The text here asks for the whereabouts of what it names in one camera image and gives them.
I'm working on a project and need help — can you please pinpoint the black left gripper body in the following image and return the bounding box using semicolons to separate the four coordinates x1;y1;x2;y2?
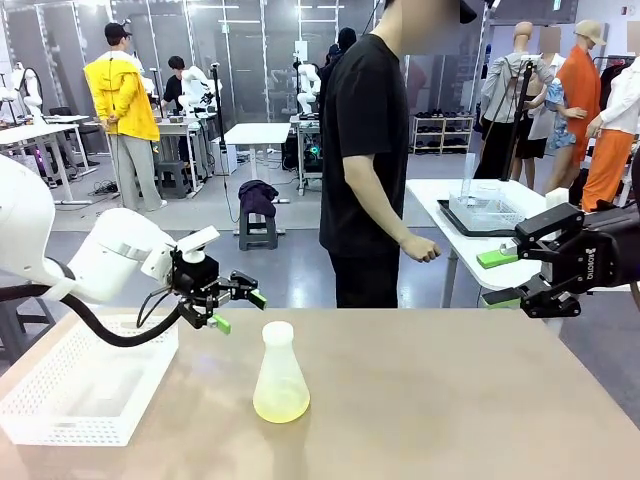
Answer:
171;248;235;330

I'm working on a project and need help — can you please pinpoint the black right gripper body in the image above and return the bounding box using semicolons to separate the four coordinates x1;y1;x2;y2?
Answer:
513;201;640;320

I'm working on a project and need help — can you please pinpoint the white perforated plastic basket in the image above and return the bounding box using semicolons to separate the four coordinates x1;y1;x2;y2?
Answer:
0;314;181;448
447;191;528;233

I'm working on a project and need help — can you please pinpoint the translucent plastic conical flask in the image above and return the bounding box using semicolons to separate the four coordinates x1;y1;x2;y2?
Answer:
251;329;312;426

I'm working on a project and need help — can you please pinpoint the person's right forearm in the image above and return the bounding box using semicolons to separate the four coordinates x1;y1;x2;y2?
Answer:
348;188;414;249

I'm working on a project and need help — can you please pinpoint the person's right hand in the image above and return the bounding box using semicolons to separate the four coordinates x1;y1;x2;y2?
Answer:
401;234;443;264

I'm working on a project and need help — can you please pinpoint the grey plastic step stool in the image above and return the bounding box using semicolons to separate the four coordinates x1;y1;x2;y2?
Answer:
153;159;191;200
237;208;280;252

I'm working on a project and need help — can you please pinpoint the black plastic tray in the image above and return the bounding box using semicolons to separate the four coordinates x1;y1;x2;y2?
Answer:
436;198;532;239

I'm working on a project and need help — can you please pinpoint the white side table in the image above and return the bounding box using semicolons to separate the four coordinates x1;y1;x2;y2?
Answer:
405;178;552;309

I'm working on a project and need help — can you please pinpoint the black cloth bundle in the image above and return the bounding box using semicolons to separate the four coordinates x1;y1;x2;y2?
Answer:
237;179;280;219

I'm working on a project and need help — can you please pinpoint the mannequin in orange trousers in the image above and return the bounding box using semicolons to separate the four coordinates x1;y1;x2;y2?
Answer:
581;36;640;214

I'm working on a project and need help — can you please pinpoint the white shoe rack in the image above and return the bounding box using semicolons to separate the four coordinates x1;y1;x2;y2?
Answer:
410;113;476;156

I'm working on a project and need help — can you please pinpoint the small white table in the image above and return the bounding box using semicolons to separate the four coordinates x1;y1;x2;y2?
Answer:
223;121;293;206

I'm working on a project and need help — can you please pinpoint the mannequin in orange dress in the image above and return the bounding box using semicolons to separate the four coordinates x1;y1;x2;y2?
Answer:
543;19;609;204

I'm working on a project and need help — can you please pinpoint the person in black t-shirt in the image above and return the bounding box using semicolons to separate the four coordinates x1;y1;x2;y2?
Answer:
318;0;479;309

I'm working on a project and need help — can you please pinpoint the mannequin in grey shirt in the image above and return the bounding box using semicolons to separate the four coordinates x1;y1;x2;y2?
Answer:
473;20;557;182

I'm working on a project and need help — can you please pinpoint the person in yellow hoodie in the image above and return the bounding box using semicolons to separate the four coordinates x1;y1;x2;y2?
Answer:
83;21;169;213

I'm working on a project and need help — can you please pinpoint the seated person in black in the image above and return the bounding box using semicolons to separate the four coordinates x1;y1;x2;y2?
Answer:
159;55;190;114

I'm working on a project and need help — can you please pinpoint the long white desk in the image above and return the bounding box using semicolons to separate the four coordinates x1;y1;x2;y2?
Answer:
0;121;97;208

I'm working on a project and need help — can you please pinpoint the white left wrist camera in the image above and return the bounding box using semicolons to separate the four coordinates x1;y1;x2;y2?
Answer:
176;225;222;264

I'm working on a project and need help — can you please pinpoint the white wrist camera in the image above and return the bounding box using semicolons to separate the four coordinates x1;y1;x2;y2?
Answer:
544;188;571;212
176;225;222;264

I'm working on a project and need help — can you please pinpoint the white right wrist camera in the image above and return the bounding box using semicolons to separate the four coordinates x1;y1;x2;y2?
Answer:
544;188;571;212

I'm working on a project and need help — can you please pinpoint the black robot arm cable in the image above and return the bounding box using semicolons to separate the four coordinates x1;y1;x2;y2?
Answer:
0;283;182;349

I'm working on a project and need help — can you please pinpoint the grey frame work desk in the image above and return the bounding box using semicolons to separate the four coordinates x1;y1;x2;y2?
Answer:
149;115;207;197
289;112;325;197

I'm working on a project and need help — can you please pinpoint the black camera tripod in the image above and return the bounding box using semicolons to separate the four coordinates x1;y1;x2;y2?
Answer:
498;53;537;182

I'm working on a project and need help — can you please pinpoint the black camera stand pole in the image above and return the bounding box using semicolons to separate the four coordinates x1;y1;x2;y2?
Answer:
209;61;228;152

